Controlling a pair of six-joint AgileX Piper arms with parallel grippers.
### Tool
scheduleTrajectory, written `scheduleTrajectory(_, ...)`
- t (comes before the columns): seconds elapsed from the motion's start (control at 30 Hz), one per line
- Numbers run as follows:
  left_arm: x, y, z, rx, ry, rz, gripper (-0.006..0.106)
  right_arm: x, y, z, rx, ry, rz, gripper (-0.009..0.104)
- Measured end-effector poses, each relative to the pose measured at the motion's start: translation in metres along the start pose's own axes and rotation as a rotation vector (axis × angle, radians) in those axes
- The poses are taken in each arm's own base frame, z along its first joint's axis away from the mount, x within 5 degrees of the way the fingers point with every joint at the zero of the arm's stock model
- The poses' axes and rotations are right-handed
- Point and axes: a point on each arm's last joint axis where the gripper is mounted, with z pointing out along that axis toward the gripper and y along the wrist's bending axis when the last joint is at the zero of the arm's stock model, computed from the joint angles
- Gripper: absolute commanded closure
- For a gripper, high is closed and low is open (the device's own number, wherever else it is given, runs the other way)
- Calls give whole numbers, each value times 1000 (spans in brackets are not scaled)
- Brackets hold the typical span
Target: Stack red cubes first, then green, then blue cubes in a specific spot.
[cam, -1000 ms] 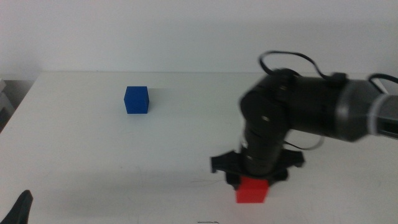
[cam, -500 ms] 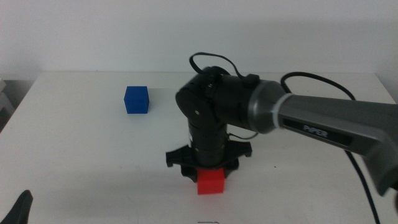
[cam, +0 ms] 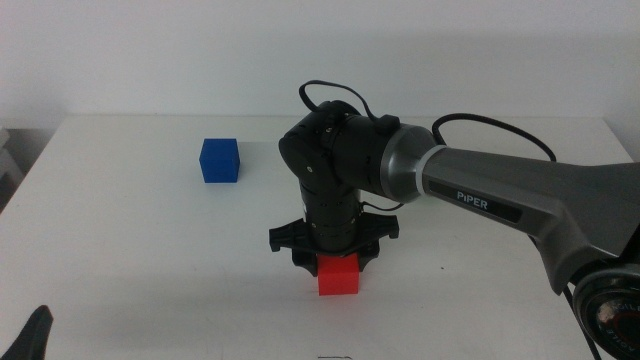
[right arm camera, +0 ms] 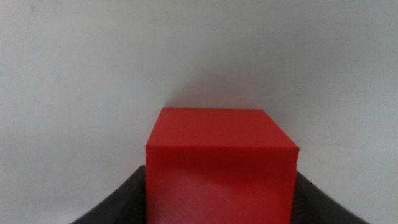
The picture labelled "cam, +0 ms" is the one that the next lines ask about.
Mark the red cube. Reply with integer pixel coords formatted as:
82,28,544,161
317,253,361,297

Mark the blue cube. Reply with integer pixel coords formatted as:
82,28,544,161
198,138,241,185

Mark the thin black cable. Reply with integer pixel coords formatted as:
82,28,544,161
298,79,401,134

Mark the thick black cable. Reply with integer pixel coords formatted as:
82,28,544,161
431,112,558,163

